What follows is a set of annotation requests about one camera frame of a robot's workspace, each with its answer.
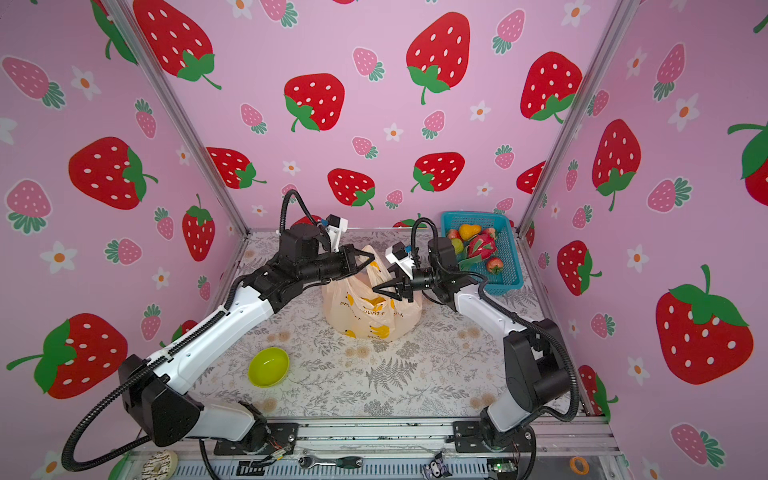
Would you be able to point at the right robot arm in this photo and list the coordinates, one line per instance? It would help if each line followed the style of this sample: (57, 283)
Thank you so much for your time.
(540, 376)

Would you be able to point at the orange yellow fake mango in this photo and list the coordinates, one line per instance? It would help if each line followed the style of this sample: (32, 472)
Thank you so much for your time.
(468, 232)

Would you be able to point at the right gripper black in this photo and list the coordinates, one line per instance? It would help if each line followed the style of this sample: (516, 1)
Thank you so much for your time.
(398, 283)

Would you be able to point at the teal plastic basket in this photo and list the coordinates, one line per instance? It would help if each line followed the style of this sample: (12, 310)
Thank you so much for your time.
(499, 228)

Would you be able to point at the white sprinkled donut toy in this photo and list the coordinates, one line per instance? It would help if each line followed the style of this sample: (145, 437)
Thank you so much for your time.
(160, 466)

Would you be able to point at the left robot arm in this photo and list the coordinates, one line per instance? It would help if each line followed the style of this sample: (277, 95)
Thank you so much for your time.
(155, 390)

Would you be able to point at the translucent beige plastic bag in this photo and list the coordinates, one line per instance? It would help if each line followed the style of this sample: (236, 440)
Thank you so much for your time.
(353, 309)

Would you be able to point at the lime green bowl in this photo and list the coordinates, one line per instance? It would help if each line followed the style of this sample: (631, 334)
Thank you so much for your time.
(269, 367)

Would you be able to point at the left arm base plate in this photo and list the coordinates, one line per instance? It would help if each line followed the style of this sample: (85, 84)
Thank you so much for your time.
(263, 439)

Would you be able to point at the ratchet screwdriver green handle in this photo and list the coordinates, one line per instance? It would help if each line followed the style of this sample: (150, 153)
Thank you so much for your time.
(308, 461)

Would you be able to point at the green fake pear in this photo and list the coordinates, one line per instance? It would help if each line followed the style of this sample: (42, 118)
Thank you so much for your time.
(458, 245)

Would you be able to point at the pink fake dragon fruit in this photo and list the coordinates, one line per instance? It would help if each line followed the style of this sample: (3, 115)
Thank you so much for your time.
(479, 249)

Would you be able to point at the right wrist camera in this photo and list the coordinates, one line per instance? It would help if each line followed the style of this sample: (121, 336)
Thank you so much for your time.
(400, 260)

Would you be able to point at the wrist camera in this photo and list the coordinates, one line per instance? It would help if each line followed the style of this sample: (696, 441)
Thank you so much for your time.
(333, 226)
(400, 260)

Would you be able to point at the aluminium frame rail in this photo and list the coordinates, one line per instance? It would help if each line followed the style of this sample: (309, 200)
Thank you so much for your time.
(398, 448)

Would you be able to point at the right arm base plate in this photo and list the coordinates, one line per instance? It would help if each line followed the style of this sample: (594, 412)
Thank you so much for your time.
(482, 437)

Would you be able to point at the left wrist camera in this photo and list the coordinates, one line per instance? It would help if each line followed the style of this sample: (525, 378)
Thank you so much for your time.
(333, 226)

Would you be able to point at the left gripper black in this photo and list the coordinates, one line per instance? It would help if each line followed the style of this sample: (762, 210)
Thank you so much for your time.
(346, 260)

